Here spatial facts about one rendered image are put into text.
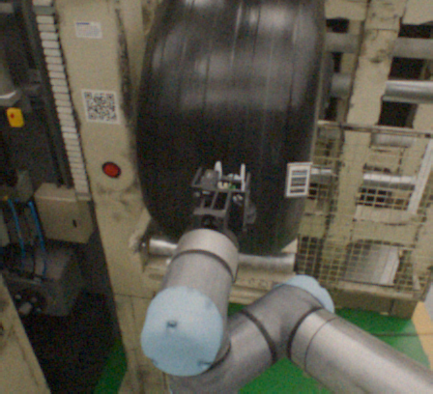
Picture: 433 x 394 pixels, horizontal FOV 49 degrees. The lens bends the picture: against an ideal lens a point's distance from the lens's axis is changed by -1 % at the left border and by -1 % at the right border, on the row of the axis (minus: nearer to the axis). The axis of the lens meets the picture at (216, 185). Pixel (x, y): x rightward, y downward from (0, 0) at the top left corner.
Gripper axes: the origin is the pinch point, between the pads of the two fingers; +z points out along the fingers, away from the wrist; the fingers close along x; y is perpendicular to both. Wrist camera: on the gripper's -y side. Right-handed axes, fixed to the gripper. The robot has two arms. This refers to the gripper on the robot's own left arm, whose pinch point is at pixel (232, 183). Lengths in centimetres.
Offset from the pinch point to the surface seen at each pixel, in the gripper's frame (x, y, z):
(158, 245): 18.9, -29.2, 18.2
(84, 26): 31.2, 18.5, 19.5
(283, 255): -9.5, -28.2, 19.4
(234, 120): 0.6, 9.4, 3.5
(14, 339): 58, -61, 11
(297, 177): -10.0, 0.8, 3.0
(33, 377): 58, -81, 14
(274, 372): -12, -116, 58
